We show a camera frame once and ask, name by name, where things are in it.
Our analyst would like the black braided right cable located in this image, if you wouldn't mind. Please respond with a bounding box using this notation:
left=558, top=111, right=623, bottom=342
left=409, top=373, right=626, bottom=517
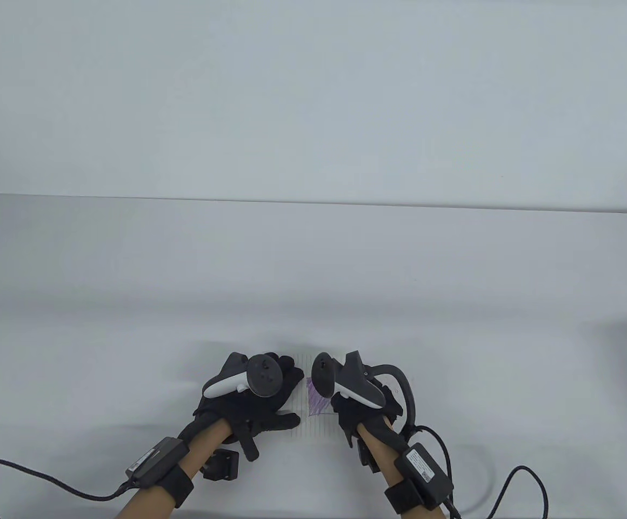
left=404, top=425, right=550, bottom=519

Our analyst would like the black braided cable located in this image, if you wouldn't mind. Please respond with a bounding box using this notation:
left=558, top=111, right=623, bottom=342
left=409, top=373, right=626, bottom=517
left=404, top=425, right=550, bottom=519
left=0, top=460, right=133, bottom=519

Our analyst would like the person's left hand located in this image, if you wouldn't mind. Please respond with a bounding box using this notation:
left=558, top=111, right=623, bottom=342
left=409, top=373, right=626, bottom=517
left=176, top=351, right=304, bottom=459

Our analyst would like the white and black controller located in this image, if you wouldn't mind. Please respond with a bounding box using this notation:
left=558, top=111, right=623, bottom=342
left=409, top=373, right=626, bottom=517
left=312, top=351, right=417, bottom=434
left=200, top=351, right=282, bottom=398

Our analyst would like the person's right hand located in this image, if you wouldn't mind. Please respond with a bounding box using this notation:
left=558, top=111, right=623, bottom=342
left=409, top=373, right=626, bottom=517
left=329, top=384, right=407, bottom=449

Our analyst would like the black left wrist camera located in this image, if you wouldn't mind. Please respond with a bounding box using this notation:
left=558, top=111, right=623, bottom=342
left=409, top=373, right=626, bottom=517
left=201, top=448, right=239, bottom=481

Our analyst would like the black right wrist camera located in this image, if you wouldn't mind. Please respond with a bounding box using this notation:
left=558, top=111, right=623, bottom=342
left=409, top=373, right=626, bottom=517
left=357, top=441, right=380, bottom=474

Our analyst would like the white and black left controller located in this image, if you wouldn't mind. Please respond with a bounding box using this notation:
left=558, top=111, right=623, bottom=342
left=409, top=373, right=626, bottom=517
left=200, top=351, right=282, bottom=398

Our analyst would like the white and black right controller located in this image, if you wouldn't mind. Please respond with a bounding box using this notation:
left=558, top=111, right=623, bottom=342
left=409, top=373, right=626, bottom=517
left=312, top=351, right=417, bottom=434

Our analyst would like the person's left forearm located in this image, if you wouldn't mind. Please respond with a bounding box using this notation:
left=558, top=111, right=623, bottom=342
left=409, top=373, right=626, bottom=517
left=116, top=419, right=234, bottom=519

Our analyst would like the black wrist strap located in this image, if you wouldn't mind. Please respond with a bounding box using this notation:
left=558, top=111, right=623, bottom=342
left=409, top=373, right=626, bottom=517
left=384, top=483, right=426, bottom=515
left=145, top=465, right=195, bottom=508

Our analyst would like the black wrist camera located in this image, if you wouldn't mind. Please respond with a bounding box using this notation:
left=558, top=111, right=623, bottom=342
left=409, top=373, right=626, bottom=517
left=357, top=441, right=380, bottom=474
left=201, top=448, right=239, bottom=481

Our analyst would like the black left wrist strap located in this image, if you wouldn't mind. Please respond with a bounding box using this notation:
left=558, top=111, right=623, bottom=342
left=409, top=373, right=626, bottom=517
left=145, top=465, right=195, bottom=508

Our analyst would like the black braided left cable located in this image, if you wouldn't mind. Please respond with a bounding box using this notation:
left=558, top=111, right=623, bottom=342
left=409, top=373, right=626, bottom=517
left=0, top=460, right=133, bottom=519

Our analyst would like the white lined paper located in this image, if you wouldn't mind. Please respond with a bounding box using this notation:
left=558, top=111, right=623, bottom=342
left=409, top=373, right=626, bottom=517
left=278, top=354, right=348, bottom=440

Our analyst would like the black right wrist strap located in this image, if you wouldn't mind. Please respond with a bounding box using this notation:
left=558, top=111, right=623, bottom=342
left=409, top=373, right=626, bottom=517
left=384, top=483, right=426, bottom=515

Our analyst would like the black wrist sensor box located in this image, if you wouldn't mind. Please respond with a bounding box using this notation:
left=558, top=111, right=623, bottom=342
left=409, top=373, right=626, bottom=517
left=395, top=443, right=455, bottom=507
left=124, top=437, right=189, bottom=485

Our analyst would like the black left wrist sensor box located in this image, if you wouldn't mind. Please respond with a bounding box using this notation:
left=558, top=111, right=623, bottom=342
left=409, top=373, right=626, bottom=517
left=124, top=437, right=189, bottom=485

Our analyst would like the black right wrist sensor box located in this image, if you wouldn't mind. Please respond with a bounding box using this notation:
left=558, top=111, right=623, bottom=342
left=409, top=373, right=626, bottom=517
left=395, top=443, right=455, bottom=507

